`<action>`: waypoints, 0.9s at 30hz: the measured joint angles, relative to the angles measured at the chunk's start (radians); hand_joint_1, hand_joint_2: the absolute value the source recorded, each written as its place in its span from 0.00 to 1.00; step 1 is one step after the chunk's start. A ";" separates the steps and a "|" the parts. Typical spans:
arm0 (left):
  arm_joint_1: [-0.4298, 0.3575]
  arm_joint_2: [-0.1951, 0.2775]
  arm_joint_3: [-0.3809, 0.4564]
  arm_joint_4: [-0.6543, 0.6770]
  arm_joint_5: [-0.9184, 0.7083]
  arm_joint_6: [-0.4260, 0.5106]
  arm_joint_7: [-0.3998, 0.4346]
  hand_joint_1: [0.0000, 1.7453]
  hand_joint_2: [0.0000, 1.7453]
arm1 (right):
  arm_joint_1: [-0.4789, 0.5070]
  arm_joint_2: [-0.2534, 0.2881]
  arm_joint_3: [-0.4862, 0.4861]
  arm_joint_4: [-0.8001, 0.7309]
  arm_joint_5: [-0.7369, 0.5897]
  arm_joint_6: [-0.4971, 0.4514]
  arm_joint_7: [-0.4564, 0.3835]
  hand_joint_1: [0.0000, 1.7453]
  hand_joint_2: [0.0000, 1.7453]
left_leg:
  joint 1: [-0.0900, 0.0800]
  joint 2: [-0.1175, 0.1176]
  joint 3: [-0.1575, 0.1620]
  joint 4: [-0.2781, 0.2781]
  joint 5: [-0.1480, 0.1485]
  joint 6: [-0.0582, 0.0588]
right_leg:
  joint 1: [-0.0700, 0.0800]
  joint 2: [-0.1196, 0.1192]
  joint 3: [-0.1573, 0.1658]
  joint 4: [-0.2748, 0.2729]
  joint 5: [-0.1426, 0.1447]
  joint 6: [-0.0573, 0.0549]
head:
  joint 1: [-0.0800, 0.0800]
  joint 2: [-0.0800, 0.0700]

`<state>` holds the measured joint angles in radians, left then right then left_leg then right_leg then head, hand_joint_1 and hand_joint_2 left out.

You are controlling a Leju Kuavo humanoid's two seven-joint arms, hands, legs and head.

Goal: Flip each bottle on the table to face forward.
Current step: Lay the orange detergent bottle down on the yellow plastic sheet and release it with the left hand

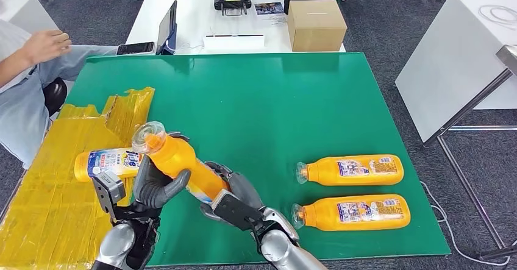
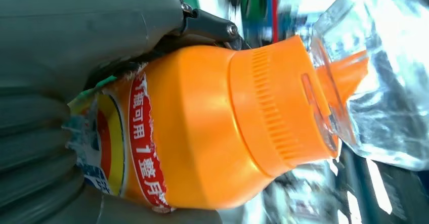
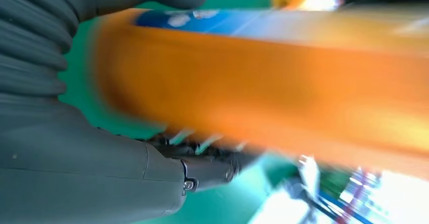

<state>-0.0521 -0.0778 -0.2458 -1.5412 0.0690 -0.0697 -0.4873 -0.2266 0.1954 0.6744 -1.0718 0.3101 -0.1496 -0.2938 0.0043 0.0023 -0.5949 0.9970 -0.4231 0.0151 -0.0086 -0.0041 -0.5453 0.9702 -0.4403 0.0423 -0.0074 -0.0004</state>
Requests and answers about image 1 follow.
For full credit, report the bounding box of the black remote controller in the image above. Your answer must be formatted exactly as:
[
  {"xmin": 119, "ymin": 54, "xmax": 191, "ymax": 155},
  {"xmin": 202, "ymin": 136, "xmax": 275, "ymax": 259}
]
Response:
[{"xmin": 213, "ymin": 0, "xmax": 252, "ymax": 18}]

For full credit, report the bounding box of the white floor cable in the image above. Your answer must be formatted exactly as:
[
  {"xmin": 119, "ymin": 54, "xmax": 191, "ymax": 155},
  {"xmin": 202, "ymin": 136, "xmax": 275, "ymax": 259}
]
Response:
[{"xmin": 419, "ymin": 180, "xmax": 517, "ymax": 267}]

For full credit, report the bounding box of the printed brochure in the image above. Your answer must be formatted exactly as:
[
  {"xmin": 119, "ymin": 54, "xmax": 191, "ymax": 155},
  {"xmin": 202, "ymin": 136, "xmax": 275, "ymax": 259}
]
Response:
[{"xmin": 253, "ymin": 2, "xmax": 287, "ymax": 23}]

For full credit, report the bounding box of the white cabinet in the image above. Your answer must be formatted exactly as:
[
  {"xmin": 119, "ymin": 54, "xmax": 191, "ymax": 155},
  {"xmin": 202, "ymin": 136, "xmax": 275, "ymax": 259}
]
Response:
[{"xmin": 0, "ymin": 0, "xmax": 59, "ymax": 35}]

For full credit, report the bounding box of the black tablet on stand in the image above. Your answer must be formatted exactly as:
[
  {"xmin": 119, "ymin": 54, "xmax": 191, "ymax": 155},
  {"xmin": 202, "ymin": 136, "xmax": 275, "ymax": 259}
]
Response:
[{"xmin": 155, "ymin": 0, "xmax": 177, "ymax": 55}]

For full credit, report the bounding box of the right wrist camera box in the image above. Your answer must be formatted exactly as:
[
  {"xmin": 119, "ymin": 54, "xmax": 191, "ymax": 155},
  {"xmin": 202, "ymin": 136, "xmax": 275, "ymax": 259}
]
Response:
[{"xmin": 210, "ymin": 189, "xmax": 268, "ymax": 233}]

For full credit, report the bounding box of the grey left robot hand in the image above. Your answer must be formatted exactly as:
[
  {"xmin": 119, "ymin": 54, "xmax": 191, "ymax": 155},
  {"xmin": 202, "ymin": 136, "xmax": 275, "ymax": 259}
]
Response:
[{"xmin": 132, "ymin": 130, "xmax": 192, "ymax": 210}]

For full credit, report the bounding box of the person's right hand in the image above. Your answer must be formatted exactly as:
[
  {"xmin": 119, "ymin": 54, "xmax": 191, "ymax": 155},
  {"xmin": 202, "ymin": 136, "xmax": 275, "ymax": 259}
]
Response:
[{"xmin": 20, "ymin": 29, "xmax": 73, "ymax": 65}]

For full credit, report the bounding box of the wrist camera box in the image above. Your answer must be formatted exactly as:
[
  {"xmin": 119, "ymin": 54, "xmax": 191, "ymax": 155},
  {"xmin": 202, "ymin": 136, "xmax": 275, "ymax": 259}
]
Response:
[
  {"xmin": 91, "ymin": 170, "xmax": 127, "ymax": 224},
  {"xmin": 210, "ymin": 189, "xmax": 268, "ymax": 233}
]

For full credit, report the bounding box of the white square table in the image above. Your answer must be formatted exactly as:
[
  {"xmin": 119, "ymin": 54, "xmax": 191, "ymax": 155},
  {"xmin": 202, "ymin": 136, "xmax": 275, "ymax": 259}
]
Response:
[{"xmin": 394, "ymin": 0, "xmax": 517, "ymax": 143}]

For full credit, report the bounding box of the white coiled cable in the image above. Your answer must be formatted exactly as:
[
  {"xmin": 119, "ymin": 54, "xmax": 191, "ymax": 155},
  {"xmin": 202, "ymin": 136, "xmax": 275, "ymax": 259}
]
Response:
[{"xmin": 477, "ymin": 4, "xmax": 517, "ymax": 29}]

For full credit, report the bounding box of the person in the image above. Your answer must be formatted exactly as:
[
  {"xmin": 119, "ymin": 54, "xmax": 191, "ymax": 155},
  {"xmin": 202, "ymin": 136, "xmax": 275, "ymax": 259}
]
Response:
[{"xmin": 0, "ymin": 18, "xmax": 118, "ymax": 170}]

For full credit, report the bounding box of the brown cardboard box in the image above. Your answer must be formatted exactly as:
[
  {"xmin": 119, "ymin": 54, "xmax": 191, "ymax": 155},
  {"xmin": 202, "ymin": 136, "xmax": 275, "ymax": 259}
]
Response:
[{"xmin": 287, "ymin": 0, "xmax": 348, "ymax": 52}]

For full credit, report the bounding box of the black smartphone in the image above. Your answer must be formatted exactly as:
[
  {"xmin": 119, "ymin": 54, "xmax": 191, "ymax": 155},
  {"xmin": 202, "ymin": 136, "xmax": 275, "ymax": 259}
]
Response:
[{"xmin": 116, "ymin": 41, "xmax": 155, "ymax": 56}]

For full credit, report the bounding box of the black stool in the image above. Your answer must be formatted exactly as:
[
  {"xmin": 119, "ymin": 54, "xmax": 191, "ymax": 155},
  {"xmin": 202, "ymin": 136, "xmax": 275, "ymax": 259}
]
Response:
[{"xmin": 42, "ymin": 77, "xmax": 68, "ymax": 118}]

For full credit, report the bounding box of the white desk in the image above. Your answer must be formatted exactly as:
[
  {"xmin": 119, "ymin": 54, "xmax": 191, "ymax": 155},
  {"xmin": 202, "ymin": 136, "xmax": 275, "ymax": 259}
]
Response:
[{"xmin": 124, "ymin": 0, "xmax": 346, "ymax": 55}]

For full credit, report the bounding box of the white flat box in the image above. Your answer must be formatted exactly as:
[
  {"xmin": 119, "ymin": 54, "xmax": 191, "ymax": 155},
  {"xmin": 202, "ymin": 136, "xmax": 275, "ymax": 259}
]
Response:
[{"xmin": 202, "ymin": 34, "xmax": 265, "ymax": 52}]

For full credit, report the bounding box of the orange detergent bottle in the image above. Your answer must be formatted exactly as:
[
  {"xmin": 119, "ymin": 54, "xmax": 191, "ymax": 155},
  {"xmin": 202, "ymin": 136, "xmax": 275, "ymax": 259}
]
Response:
[
  {"xmin": 74, "ymin": 147, "xmax": 143, "ymax": 183},
  {"xmin": 132, "ymin": 121, "xmax": 231, "ymax": 204},
  {"xmin": 296, "ymin": 154, "xmax": 405, "ymax": 187},
  {"xmin": 290, "ymin": 194, "xmax": 412, "ymax": 232}
]

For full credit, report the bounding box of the steel frame table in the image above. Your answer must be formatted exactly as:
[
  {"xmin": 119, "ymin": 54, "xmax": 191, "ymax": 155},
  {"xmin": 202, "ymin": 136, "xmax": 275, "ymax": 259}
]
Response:
[{"xmin": 422, "ymin": 44, "xmax": 517, "ymax": 261}]

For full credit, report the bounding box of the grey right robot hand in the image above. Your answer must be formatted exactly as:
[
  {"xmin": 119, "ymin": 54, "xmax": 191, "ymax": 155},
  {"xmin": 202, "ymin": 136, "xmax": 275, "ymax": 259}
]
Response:
[{"xmin": 199, "ymin": 161, "xmax": 265, "ymax": 224}]

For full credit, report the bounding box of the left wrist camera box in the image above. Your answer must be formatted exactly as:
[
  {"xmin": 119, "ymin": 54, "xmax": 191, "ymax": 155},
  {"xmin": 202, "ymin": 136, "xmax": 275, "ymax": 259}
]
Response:
[{"xmin": 91, "ymin": 170, "xmax": 127, "ymax": 224}]

